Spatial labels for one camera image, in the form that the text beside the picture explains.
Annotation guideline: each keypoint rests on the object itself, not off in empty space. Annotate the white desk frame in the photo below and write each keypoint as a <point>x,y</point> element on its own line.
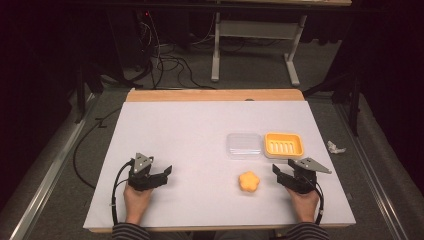
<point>260,29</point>

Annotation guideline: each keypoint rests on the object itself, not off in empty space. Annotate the metal floor rail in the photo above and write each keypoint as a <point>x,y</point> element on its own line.
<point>373,170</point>
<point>50,176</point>

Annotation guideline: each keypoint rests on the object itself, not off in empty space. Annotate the person's right hand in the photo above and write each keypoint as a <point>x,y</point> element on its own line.
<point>305,205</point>

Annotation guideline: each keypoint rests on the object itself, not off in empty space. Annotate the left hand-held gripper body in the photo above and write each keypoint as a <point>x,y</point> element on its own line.
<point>141,178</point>

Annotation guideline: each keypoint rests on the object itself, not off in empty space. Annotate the wooden table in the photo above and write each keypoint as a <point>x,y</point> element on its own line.
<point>213,95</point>

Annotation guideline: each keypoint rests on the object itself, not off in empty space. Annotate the orange flower-shaped soap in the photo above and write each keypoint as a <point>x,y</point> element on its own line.
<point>249,182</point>

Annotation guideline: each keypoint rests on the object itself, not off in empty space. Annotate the yellow soap dish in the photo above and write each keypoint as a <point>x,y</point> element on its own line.
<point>283,145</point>

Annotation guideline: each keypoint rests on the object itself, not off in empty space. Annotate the person's left hand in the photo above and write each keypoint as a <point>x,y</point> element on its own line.
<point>136,205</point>

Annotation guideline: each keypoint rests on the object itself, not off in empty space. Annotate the clear plastic lid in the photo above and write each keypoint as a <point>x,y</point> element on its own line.
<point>244,146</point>

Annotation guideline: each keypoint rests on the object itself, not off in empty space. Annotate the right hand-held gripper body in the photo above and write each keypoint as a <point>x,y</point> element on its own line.
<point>303,181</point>

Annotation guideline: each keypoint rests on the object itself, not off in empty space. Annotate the black metal stand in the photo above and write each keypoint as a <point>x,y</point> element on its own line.
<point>354,100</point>
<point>81,93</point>

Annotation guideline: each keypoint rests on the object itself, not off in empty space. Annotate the white table mat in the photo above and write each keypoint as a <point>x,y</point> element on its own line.
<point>186,140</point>

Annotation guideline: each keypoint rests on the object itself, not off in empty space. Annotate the crumpled white paper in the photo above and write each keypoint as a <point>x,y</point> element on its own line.
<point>335,147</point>

